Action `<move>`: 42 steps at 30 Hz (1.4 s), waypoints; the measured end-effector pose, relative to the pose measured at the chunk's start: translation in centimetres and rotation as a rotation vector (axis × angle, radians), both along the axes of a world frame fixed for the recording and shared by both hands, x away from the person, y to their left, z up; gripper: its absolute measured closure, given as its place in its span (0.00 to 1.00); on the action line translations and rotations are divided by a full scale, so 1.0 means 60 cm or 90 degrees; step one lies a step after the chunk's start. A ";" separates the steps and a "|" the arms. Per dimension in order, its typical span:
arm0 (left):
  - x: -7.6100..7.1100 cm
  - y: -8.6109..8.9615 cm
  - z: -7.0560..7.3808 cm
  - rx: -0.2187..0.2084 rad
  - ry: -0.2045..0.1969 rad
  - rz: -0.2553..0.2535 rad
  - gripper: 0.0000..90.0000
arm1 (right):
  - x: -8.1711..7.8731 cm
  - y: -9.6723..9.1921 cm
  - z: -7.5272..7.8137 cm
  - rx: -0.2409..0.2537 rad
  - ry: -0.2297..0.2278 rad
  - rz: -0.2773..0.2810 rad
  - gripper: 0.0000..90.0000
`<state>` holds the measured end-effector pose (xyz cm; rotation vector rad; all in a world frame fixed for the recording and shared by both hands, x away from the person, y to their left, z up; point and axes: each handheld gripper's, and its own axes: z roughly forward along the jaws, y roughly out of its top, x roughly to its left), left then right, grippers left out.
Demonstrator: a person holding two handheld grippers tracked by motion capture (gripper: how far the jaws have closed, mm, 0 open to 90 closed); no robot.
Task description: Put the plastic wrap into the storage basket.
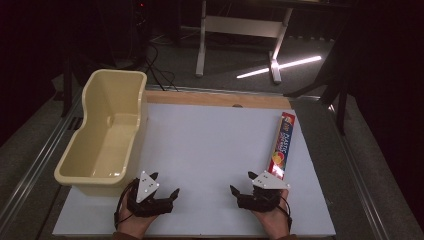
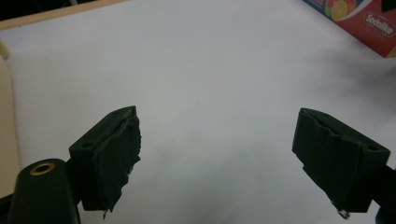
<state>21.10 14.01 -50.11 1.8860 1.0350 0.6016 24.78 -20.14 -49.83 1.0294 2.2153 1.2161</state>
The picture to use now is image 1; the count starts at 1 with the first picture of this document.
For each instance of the white metal table frame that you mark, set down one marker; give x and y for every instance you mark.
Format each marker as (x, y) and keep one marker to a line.
(240, 26)

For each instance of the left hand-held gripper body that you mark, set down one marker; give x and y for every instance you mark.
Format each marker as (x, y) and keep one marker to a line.
(146, 188)

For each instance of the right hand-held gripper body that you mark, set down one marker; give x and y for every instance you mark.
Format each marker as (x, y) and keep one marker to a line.
(266, 182)

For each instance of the cream plastic tub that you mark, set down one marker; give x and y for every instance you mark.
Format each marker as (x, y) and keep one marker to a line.
(100, 136)

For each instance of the person's left hand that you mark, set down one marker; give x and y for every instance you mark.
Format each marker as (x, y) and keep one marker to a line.
(135, 225)

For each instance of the person's right hand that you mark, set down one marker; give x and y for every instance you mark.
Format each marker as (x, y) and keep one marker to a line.
(275, 221)

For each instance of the long red plastic wrap box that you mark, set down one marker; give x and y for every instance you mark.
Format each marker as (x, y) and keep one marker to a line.
(282, 146)

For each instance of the black device with red light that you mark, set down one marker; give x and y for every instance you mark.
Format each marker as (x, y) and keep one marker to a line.
(141, 20)

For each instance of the grey metal rail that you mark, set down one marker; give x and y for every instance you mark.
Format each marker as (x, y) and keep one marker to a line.
(36, 163)
(363, 186)

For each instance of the dark metal stand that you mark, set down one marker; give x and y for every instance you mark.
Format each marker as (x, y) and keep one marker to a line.
(341, 110)

